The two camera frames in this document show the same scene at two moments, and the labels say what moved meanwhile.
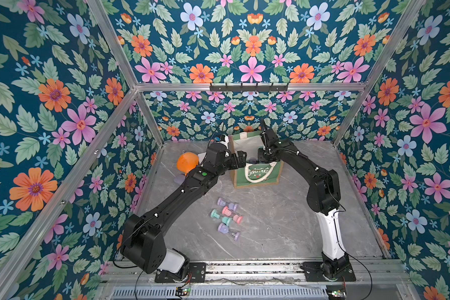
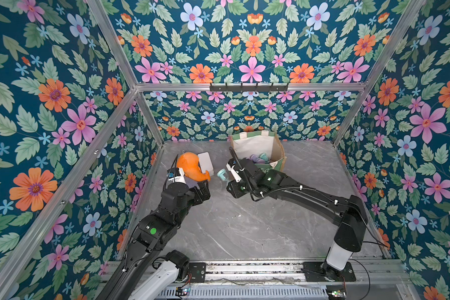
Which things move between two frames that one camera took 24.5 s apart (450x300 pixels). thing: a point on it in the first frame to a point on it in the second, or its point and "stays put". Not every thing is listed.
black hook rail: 249,89 stays put
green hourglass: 214,214 to 223,174
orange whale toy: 187,161 stays put
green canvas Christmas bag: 255,173 stays put
